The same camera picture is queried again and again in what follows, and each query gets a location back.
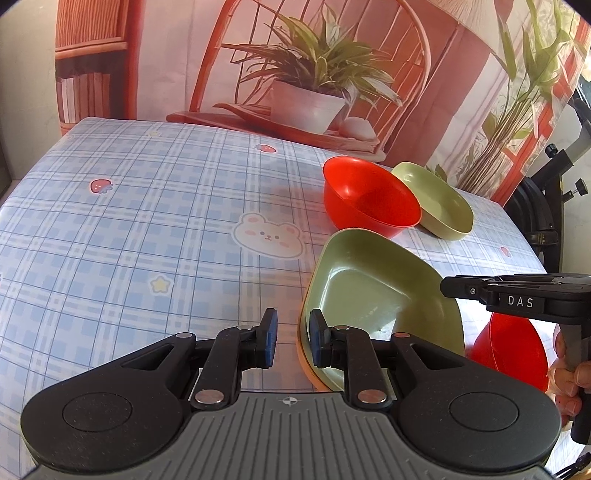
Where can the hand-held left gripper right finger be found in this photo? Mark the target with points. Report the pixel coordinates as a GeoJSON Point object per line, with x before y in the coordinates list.
{"type": "Point", "coordinates": [317, 342]}

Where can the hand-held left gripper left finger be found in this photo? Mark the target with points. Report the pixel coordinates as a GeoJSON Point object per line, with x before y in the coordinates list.
{"type": "Point", "coordinates": [270, 340]}

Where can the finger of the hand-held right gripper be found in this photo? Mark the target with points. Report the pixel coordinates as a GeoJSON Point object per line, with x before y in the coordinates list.
{"type": "Point", "coordinates": [464, 288]}

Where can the orange plate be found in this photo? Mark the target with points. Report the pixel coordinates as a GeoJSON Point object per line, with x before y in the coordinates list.
{"type": "Point", "coordinates": [302, 347]}

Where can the red bowl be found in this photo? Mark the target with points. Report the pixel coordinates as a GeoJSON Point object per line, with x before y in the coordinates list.
{"type": "Point", "coordinates": [369, 203]}
{"type": "Point", "coordinates": [508, 353]}

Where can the large green plate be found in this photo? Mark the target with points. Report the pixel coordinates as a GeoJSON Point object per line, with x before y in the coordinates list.
{"type": "Point", "coordinates": [369, 286]}

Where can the small green plate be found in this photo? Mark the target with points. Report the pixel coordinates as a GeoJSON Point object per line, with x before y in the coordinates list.
{"type": "Point", "coordinates": [443, 207]}

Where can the person's right hand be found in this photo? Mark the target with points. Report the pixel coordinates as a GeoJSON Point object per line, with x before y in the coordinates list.
{"type": "Point", "coordinates": [561, 385]}

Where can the black exercise bike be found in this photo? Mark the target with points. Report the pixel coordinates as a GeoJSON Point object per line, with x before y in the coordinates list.
{"type": "Point", "coordinates": [531, 210]}

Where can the blue plaid printed tablecloth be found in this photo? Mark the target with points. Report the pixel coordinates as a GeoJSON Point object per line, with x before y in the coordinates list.
{"type": "Point", "coordinates": [138, 230]}

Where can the printed wall backdrop cloth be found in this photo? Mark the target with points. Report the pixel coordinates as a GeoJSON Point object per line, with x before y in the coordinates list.
{"type": "Point", "coordinates": [184, 69]}

